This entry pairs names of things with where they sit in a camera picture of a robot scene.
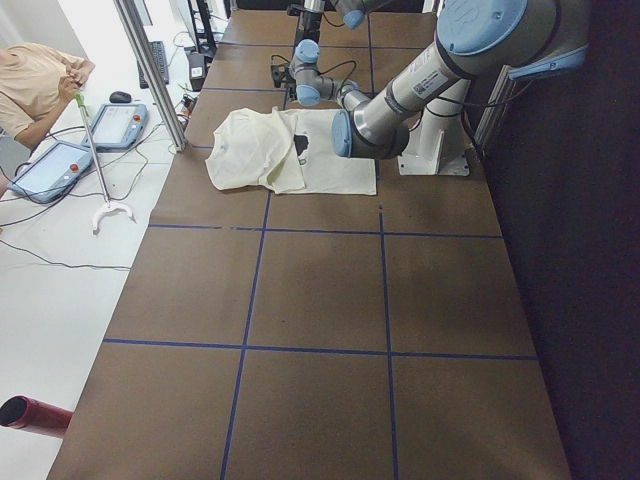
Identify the cream long sleeve shirt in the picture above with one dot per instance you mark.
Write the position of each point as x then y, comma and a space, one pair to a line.
287, 152

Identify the aluminium frame post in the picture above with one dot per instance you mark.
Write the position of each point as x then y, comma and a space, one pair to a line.
138, 40

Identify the person in beige shirt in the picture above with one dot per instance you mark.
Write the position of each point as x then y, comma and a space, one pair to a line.
37, 84

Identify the metal reacher grabber tool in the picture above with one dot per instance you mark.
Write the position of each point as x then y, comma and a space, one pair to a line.
109, 206

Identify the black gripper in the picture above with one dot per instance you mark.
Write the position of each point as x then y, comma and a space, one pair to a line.
278, 75

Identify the teach pendant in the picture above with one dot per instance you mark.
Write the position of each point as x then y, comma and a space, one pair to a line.
117, 127
53, 173

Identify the teach pendant near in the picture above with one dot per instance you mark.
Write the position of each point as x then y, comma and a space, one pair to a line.
53, 173

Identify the teach pendant far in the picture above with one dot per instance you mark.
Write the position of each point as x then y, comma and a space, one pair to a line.
117, 127

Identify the black computer mouse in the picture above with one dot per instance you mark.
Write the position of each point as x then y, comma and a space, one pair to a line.
120, 97

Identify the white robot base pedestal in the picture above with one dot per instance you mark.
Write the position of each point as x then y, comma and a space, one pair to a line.
437, 146

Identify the red cylinder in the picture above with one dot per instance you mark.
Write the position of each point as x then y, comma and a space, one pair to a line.
33, 416

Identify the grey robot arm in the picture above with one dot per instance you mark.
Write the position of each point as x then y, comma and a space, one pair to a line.
535, 39
303, 80

